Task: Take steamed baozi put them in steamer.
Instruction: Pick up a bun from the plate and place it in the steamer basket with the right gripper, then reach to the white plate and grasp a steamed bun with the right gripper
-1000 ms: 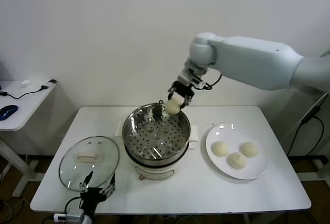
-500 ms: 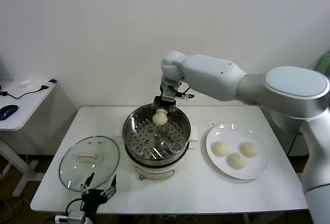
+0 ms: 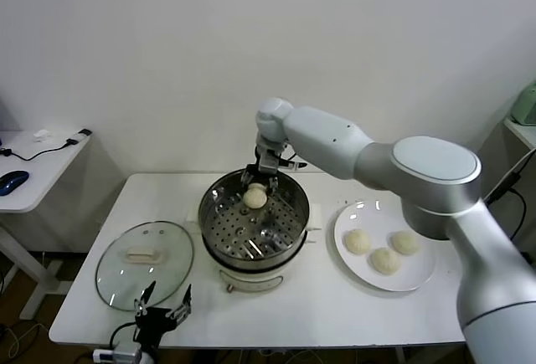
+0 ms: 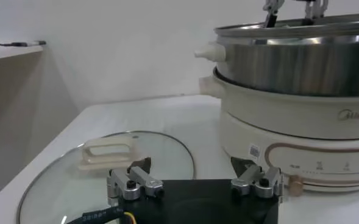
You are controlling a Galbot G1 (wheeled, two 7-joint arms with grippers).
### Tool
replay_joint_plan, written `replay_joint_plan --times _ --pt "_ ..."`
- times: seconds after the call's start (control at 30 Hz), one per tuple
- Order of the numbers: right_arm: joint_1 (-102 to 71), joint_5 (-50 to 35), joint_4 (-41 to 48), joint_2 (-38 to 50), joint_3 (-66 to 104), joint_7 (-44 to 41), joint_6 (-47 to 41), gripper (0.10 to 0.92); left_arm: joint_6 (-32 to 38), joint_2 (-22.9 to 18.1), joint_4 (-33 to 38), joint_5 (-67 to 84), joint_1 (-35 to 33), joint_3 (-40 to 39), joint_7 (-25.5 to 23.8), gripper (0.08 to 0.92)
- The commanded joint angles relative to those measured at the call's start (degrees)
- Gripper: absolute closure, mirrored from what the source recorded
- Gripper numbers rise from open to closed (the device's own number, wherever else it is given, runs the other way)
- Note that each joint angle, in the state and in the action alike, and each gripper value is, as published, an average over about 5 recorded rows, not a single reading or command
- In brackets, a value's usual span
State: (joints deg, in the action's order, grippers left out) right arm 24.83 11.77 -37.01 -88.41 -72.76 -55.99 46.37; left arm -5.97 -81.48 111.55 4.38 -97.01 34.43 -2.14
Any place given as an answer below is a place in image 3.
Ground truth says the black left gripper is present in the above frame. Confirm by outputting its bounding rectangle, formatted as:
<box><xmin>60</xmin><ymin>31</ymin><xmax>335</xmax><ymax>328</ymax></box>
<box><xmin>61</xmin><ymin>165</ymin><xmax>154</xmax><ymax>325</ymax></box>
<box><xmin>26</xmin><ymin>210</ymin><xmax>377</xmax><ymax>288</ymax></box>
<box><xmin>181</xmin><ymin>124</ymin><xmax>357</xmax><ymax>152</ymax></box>
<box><xmin>133</xmin><ymin>280</ymin><xmax>193</xmax><ymax>346</ymax></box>

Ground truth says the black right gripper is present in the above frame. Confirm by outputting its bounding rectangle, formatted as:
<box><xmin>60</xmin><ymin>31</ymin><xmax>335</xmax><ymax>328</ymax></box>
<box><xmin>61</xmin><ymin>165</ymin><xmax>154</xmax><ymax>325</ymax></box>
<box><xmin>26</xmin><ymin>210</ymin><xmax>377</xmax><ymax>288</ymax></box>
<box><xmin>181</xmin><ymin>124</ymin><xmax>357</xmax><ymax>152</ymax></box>
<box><xmin>240</xmin><ymin>164</ymin><xmax>279</xmax><ymax>192</ymax></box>

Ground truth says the white steamed baozi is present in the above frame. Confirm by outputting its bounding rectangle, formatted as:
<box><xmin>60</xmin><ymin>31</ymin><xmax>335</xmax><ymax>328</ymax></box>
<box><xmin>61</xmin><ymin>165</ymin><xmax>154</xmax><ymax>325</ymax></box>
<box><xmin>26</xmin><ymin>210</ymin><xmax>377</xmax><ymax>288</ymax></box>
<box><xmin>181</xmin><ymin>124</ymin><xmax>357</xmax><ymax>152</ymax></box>
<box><xmin>343</xmin><ymin>229</ymin><xmax>373</xmax><ymax>255</ymax></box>
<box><xmin>368</xmin><ymin>248</ymin><xmax>402</xmax><ymax>277</ymax></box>
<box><xmin>243</xmin><ymin>183</ymin><xmax>268</xmax><ymax>209</ymax></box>
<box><xmin>389</xmin><ymin>231</ymin><xmax>421</xmax><ymax>257</ymax></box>

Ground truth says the glass lid with cream handle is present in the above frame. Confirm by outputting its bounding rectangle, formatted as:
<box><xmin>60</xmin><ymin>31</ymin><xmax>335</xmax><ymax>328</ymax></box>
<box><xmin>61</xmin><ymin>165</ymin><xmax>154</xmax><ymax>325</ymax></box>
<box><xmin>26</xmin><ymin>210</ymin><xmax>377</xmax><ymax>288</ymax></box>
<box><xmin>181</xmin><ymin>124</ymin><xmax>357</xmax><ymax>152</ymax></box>
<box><xmin>95</xmin><ymin>221</ymin><xmax>195</xmax><ymax>313</ymax></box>

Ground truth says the stainless steel steamer basket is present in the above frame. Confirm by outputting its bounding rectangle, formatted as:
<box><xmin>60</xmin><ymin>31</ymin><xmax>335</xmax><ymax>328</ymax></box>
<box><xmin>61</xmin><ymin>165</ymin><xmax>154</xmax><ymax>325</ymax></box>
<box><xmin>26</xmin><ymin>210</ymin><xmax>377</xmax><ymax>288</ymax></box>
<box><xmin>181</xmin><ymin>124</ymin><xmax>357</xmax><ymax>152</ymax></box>
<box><xmin>198</xmin><ymin>168</ymin><xmax>312</xmax><ymax>271</ymax></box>

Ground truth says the stainless steel steamer pot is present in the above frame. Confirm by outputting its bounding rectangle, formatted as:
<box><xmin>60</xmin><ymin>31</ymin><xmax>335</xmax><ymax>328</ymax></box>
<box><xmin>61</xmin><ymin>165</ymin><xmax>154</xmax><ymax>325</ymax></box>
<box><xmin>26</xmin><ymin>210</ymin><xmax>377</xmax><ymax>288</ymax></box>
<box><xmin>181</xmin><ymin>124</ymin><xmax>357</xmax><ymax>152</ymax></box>
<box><xmin>185</xmin><ymin>197</ymin><xmax>324</xmax><ymax>296</ymax></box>

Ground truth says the white side desk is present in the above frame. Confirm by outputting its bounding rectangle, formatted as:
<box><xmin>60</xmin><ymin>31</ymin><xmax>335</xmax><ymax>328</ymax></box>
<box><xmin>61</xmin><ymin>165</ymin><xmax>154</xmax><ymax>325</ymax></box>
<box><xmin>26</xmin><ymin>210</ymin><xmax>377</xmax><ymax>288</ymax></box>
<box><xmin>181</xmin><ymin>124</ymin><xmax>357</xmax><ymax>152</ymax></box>
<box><xmin>0</xmin><ymin>130</ymin><xmax>92</xmax><ymax>323</ymax></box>

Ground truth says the white round plate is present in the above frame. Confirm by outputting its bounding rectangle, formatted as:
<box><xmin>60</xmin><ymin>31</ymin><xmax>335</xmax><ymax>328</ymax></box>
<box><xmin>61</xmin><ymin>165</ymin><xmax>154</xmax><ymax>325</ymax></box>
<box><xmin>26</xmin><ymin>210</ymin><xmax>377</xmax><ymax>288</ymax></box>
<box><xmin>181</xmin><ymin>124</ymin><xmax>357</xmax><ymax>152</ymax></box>
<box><xmin>333</xmin><ymin>200</ymin><xmax>437</xmax><ymax>294</ymax></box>

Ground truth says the blue computer mouse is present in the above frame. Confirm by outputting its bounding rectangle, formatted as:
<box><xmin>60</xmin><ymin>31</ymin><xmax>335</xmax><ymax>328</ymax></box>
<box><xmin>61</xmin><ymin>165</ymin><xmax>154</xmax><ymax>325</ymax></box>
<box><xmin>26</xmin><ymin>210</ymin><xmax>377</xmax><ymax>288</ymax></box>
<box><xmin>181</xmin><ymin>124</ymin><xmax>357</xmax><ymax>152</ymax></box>
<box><xmin>0</xmin><ymin>171</ymin><xmax>31</xmax><ymax>197</ymax></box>

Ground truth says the black power adapter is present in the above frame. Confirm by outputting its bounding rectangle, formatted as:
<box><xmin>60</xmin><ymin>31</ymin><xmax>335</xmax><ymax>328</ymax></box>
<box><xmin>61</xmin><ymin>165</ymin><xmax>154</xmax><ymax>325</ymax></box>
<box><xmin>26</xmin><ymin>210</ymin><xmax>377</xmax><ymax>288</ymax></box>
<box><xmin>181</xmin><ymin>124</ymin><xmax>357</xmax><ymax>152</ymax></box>
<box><xmin>485</xmin><ymin>171</ymin><xmax>523</xmax><ymax>204</ymax></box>

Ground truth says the white desk with green appliance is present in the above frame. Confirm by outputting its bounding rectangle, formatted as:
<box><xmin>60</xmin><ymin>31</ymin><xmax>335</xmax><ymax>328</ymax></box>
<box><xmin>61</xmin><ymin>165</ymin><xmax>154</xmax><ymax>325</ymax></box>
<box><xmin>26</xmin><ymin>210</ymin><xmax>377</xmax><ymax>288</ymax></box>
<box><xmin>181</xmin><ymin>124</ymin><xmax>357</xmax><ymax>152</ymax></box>
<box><xmin>502</xmin><ymin>116</ymin><xmax>536</xmax><ymax>151</ymax></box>

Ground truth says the green appliance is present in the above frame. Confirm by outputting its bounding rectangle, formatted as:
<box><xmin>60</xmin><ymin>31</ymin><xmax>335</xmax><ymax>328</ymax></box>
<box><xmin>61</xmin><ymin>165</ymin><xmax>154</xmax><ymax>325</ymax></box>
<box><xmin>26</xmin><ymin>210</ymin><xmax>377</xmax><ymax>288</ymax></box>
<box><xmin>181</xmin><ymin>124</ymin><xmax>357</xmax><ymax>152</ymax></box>
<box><xmin>510</xmin><ymin>81</ymin><xmax>536</xmax><ymax>127</ymax></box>

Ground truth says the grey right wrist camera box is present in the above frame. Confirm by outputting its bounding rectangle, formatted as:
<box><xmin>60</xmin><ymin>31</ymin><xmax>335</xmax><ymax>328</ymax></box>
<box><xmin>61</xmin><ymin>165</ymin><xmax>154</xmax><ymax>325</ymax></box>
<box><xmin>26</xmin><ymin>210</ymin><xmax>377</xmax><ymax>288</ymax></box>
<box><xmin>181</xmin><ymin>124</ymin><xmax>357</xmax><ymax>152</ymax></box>
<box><xmin>255</xmin><ymin>144</ymin><xmax>282</xmax><ymax>172</ymax></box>

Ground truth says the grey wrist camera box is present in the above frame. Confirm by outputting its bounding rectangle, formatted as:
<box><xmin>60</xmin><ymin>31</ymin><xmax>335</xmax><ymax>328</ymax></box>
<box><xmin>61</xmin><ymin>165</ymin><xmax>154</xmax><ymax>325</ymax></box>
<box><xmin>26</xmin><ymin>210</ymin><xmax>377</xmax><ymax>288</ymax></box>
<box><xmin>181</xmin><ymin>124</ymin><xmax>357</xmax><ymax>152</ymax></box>
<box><xmin>255</xmin><ymin>144</ymin><xmax>282</xmax><ymax>172</ymax></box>
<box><xmin>111</xmin><ymin>341</ymin><xmax>143</xmax><ymax>361</ymax></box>

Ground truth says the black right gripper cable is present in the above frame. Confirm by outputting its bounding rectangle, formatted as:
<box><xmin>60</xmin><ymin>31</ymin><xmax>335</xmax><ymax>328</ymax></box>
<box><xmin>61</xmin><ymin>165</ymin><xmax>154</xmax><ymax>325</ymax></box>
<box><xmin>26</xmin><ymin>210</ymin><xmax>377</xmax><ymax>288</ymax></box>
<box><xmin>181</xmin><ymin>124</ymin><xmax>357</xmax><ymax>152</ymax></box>
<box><xmin>278</xmin><ymin>152</ymin><xmax>309</xmax><ymax>172</ymax></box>

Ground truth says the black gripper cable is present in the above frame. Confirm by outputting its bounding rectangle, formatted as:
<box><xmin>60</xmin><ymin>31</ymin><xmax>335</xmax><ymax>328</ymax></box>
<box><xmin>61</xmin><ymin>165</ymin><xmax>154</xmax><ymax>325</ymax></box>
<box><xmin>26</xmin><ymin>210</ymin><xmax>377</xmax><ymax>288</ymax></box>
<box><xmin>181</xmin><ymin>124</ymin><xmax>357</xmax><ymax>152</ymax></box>
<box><xmin>109</xmin><ymin>322</ymin><xmax>139</xmax><ymax>351</ymax></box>
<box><xmin>278</xmin><ymin>152</ymin><xmax>309</xmax><ymax>172</ymax></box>

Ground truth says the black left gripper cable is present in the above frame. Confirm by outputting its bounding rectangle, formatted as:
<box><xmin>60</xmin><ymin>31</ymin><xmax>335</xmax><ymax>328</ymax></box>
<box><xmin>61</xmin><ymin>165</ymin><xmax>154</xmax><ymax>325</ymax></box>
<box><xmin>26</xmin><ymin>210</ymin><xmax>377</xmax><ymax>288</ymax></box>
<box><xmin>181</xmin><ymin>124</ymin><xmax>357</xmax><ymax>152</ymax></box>
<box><xmin>109</xmin><ymin>322</ymin><xmax>139</xmax><ymax>351</ymax></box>

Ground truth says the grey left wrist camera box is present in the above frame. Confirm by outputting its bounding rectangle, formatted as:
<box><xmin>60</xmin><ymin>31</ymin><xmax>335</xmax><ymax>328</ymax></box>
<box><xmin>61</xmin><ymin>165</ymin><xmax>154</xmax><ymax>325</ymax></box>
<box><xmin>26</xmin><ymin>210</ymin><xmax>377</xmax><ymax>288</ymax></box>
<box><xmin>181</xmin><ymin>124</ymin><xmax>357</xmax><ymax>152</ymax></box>
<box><xmin>111</xmin><ymin>341</ymin><xmax>143</xmax><ymax>361</ymax></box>

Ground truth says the pale floor cable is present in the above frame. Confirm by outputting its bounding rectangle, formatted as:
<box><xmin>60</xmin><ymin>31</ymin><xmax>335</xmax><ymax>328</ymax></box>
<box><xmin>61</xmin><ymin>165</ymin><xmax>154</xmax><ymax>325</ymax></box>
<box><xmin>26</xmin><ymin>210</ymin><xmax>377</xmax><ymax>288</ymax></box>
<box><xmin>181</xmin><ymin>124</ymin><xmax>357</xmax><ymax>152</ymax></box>
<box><xmin>0</xmin><ymin>324</ymin><xmax>49</xmax><ymax>356</ymax></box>

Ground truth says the black desk cable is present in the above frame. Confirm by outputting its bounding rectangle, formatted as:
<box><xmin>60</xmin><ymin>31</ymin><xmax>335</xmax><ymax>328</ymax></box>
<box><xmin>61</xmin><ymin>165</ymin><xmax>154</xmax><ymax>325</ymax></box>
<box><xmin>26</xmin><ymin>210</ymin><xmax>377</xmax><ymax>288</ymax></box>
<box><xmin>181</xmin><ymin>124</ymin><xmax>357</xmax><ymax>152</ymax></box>
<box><xmin>0</xmin><ymin>140</ymin><xmax>79</xmax><ymax>163</ymax></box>

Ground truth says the white hanging cable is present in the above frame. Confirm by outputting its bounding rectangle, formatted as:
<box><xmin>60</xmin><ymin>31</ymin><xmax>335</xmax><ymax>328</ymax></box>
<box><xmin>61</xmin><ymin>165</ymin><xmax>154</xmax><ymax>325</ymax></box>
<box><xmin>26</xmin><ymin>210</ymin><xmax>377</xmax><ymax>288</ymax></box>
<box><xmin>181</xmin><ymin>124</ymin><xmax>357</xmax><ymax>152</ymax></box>
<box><xmin>485</xmin><ymin>153</ymin><xmax>531</xmax><ymax>206</ymax></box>

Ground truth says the black adapter cable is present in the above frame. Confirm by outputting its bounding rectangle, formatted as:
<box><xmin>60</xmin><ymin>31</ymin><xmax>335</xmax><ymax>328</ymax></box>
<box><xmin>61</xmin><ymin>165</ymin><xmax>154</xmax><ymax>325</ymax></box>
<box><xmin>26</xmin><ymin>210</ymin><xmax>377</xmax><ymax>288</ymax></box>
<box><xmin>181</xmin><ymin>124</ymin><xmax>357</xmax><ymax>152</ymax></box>
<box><xmin>508</xmin><ymin>187</ymin><xmax>527</xmax><ymax>242</ymax></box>

